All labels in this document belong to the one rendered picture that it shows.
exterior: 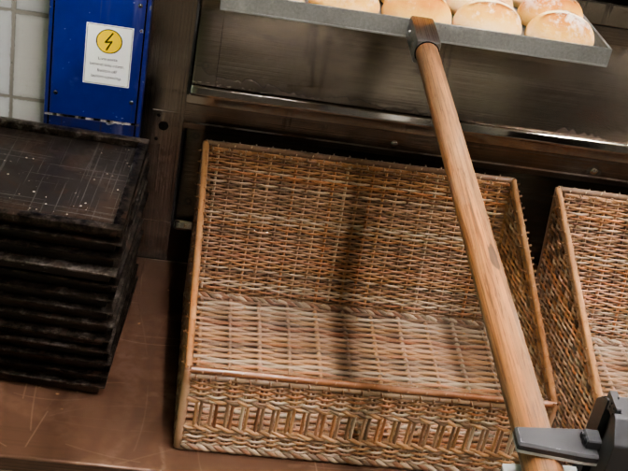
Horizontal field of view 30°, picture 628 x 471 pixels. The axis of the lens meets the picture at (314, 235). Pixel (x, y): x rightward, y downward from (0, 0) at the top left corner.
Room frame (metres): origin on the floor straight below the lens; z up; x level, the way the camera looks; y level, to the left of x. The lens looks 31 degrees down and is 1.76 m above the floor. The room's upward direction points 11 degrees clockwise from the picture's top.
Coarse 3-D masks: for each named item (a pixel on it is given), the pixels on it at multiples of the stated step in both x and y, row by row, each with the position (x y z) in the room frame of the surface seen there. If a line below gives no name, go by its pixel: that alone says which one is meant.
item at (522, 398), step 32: (448, 96) 1.29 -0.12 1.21; (448, 128) 1.21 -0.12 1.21; (448, 160) 1.14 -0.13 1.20; (480, 224) 1.00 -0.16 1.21; (480, 256) 0.95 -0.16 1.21; (480, 288) 0.90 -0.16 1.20; (512, 320) 0.85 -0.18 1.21; (512, 352) 0.80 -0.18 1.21; (512, 384) 0.76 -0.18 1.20; (512, 416) 0.73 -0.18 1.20; (544, 416) 0.72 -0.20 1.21
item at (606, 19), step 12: (576, 0) 1.87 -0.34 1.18; (588, 0) 1.87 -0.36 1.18; (600, 0) 1.88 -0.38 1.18; (612, 0) 1.89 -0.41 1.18; (624, 0) 1.90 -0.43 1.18; (588, 12) 1.87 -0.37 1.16; (600, 12) 1.87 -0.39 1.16; (612, 12) 1.88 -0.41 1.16; (624, 12) 1.88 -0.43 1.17; (600, 24) 1.87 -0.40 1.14; (612, 24) 1.88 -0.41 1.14; (624, 24) 1.88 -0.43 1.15
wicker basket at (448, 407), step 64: (256, 192) 1.75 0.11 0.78; (320, 192) 1.77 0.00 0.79; (384, 192) 1.79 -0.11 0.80; (448, 192) 1.81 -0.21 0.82; (512, 192) 1.81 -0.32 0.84; (192, 256) 1.60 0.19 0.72; (256, 256) 1.72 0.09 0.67; (384, 256) 1.76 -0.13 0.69; (448, 256) 1.78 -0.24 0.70; (512, 256) 1.72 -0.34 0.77; (192, 320) 1.38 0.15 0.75; (256, 320) 1.64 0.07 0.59; (320, 320) 1.68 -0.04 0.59; (384, 320) 1.72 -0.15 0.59; (448, 320) 1.75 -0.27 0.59; (192, 384) 1.30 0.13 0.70; (256, 384) 1.31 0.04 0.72; (320, 384) 1.32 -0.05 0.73; (384, 384) 1.35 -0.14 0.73; (448, 384) 1.57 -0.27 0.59; (192, 448) 1.30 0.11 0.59; (256, 448) 1.32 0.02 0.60; (320, 448) 1.33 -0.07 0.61; (384, 448) 1.35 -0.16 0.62; (448, 448) 1.36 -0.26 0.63; (512, 448) 1.37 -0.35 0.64
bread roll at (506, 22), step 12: (480, 0) 1.60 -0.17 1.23; (492, 0) 1.60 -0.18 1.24; (456, 12) 1.60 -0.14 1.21; (468, 12) 1.58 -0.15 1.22; (480, 12) 1.58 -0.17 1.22; (492, 12) 1.58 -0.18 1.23; (504, 12) 1.58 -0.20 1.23; (516, 12) 1.60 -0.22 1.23; (456, 24) 1.58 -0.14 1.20; (468, 24) 1.57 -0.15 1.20; (480, 24) 1.57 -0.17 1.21; (492, 24) 1.57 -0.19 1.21; (504, 24) 1.57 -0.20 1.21; (516, 24) 1.58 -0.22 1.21
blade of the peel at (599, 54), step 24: (240, 0) 1.51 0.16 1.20; (264, 0) 1.52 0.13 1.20; (288, 0) 1.52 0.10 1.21; (336, 24) 1.53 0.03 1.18; (360, 24) 1.53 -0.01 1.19; (384, 24) 1.54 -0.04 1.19; (480, 48) 1.56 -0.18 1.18; (504, 48) 1.56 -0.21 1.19; (528, 48) 1.56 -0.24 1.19; (552, 48) 1.57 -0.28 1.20; (576, 48) 1.57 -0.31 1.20; (600, 48) 1.58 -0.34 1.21
